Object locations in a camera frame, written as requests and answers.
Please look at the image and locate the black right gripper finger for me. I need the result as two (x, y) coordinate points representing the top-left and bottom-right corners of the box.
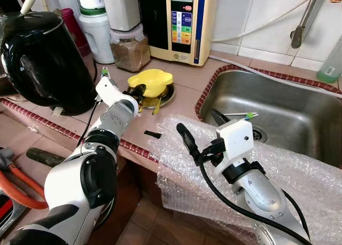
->
(176, 123), (203, 165)
(211, 108), (232, 127)

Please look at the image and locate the yellow plastic bowl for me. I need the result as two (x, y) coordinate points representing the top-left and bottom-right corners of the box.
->
(127, 69), (175, 99)

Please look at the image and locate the white stick green tip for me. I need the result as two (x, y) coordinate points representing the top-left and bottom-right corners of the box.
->
(223, 112), (258, 118)

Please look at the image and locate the white stick blue tip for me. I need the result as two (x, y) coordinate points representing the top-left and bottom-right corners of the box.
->
(230, 115), (260, 122)

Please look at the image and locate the small steel bowl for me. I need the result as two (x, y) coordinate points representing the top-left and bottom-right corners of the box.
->
(138, 84), (176, 110)

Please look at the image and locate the small black piece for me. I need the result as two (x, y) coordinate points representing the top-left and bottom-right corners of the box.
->
(144, 130), (162, 140)

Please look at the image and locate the jar of brown powder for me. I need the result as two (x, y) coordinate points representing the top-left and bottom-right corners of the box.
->
(109, 23), (152, 73)

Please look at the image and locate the cream water ioniser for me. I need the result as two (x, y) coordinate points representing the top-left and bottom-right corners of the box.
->
(137, 0), (219, 67)

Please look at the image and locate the steel sink basin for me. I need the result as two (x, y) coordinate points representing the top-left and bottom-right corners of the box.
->
(195, 65), (342, 168)

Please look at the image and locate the maroon plastic cup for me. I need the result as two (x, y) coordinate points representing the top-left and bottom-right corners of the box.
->
(59, 8), (92, 58)

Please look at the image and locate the clear bubble wrap sheet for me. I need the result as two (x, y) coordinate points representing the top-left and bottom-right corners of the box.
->
(155, 115), (342, 245)

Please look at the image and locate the black electric kettle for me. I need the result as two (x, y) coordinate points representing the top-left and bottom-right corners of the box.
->
(0, 11), (98, 116)

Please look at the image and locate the thin white tube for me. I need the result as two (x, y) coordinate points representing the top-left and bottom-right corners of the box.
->
(211, 0), (329, 43)

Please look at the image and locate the green liquid soap bottle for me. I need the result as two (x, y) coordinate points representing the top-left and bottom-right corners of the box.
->
(316, 38), (342, 84)

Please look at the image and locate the grey gas regulator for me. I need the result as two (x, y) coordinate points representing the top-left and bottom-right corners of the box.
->
(0, 146), (17, 172)

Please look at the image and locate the black red gas stove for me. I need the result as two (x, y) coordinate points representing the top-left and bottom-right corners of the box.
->
(0, 194), (30, 241)

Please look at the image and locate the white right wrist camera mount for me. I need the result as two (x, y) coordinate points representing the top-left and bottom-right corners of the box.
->
(216, 118), (255, 161)

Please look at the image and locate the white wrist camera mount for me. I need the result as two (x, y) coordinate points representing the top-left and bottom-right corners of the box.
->
(95, 76), (139, 110)
(216, 118), (255, 161)

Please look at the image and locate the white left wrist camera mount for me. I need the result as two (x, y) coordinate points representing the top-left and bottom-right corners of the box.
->
(95, 76), (139, 110)

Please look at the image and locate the white water hose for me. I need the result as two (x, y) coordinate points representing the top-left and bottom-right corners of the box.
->
(207, 53), (342, 100)

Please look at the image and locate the dark green cylindrical handle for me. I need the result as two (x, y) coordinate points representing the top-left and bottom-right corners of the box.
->
(25, 147), (66, 169)

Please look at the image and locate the steel wall tap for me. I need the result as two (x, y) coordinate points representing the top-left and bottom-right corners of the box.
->
(291, 0), (324, 50)

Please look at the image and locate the flexible steel outlet hose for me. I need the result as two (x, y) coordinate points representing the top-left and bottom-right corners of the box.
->
(20, 0), (43, 15)

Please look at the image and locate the orange gas hose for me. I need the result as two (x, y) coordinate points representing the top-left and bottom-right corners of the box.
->
(0, 159), (50, 211)

